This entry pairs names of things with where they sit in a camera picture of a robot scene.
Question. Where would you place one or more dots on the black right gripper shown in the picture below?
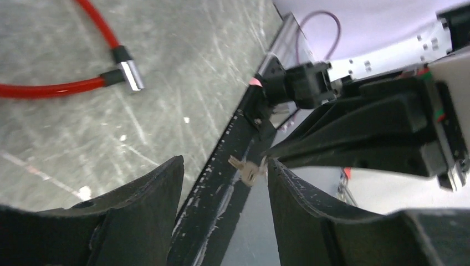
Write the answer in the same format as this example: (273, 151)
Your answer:
(393, 133)

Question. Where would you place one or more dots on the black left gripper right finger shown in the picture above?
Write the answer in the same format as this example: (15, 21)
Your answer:
(314, 228)

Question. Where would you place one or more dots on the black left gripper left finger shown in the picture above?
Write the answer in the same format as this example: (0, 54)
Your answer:
(130, 225)

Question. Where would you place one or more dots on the small silver key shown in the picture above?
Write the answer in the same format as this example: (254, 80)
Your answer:
(249, 170)

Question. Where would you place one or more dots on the red cable lock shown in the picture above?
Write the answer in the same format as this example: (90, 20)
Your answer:
(124, 70)

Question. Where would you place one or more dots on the aluminium frame rail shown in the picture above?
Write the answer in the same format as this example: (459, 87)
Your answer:
(430, 42)

